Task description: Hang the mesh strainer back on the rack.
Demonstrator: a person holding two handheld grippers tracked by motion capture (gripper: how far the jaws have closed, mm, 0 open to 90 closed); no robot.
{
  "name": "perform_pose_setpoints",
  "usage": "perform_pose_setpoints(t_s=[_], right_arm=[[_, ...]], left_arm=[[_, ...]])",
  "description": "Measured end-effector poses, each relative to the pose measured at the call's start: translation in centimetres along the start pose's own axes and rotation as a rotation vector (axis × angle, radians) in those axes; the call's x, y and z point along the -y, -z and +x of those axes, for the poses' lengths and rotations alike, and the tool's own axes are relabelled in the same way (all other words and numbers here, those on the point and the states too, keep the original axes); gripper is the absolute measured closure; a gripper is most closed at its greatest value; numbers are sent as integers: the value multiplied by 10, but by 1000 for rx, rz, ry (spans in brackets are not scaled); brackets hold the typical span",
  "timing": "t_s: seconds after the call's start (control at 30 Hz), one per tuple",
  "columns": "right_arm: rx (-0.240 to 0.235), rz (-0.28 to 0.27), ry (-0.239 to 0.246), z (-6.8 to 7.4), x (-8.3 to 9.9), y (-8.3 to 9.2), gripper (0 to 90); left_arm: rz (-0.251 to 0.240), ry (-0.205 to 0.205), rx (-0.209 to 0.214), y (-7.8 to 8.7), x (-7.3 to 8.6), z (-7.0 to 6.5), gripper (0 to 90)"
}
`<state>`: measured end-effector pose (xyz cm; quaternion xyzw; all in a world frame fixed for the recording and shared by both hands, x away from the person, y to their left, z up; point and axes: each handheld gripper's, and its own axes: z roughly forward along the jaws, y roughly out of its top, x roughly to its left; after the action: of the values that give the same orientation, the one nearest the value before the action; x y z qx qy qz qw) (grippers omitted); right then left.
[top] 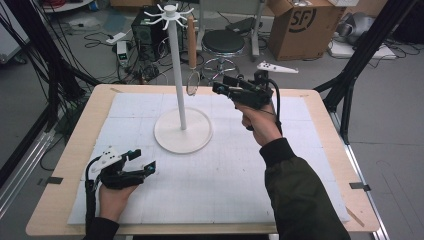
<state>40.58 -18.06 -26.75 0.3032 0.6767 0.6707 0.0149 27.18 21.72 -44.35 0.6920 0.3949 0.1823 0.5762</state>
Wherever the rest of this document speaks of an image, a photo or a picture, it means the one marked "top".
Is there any white power strip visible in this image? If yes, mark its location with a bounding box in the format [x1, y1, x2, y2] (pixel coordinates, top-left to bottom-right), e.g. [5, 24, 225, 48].
[105, 31, 128, 46]

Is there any black metal stand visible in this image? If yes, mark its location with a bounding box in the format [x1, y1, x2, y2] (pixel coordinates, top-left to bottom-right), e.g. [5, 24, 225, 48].
[0, 0, 102, 134]
[314, 0, 419, 145]

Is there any white hook rack stand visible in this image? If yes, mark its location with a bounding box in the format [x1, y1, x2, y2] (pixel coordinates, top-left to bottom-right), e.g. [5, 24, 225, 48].
[143, 3, 214, 155]

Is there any white gridded mat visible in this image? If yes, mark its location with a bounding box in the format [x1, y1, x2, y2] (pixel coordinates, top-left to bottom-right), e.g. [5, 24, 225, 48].
[67, 92, 352, 226]

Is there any person's right hand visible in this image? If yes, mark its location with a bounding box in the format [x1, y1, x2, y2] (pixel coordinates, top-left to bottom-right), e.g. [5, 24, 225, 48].
[234, 102, 283, 147]

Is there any white box device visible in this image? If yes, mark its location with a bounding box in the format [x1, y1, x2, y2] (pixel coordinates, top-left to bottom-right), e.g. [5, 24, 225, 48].
[116, 40, 130, 67]

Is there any white round table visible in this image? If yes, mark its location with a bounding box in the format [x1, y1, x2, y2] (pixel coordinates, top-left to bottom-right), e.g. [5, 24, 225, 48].
[41, 0, 95, 14]

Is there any black round stool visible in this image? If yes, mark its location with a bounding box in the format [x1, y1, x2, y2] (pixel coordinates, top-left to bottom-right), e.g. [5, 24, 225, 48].
[201, 29, 247, 85]

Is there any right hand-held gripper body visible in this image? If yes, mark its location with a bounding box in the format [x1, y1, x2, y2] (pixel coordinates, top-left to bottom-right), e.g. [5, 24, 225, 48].
[229, 60, 299, 111]

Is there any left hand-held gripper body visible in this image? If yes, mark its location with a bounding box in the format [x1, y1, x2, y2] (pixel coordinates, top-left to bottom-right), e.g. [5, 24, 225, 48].
[89, 146, 146, 191]

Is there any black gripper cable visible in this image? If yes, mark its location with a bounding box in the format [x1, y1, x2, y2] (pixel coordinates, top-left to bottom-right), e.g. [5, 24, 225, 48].
[265, 77, 284, 136]
[84, 155, 102, 234]

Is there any brown cardboard box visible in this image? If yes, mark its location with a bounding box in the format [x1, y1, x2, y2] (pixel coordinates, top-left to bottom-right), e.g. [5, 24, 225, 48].
[267, 0, 348, 62]

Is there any person's left hand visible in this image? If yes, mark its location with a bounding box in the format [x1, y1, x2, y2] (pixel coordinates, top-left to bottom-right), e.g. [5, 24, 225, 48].
[97, 184, 139, 223]

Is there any black tape strip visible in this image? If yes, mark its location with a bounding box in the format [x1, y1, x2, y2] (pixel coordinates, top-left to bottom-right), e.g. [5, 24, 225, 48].
[37, 176, 64, 187]
[348, 181, 372, 193]

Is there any black computer tower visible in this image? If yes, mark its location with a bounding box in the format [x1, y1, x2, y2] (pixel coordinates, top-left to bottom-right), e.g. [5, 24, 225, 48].
[130, 13, 185, 63]

